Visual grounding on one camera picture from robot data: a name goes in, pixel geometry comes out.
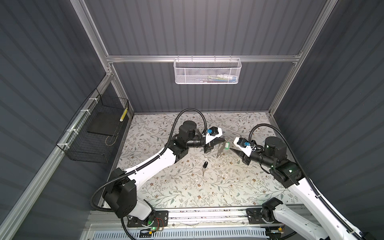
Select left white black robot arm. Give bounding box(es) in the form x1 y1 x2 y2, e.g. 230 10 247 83
103 121 225 222

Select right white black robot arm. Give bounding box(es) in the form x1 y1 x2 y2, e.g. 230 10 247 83
233 137 373 240

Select floral table mat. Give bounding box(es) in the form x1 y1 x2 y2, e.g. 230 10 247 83
118 112 299 209

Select pens in white basket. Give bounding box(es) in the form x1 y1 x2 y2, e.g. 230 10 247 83
196 75 238 84

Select yellow marker in basket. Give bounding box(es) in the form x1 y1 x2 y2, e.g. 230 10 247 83
120 108 128 122

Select black pad in basket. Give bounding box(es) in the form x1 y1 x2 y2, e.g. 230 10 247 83
87 113 122 137

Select right black corrugated cable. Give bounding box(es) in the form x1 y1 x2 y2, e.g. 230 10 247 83
248 122 364 240

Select black corrugated cable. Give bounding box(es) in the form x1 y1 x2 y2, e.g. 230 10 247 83
89 107 209 240
248 122 364 240

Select white wire mesh basket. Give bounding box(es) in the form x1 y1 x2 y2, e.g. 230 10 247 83
173 57 242 85

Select white ventilated cable duct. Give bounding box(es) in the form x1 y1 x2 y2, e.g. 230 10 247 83
91 227 271 240

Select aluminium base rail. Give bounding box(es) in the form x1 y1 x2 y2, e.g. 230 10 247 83
86 206 331 230

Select black wire basket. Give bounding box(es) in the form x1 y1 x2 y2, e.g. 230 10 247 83
57 89 130 164

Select left black corrugated cable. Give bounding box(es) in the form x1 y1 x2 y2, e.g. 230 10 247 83
89 107 209 240

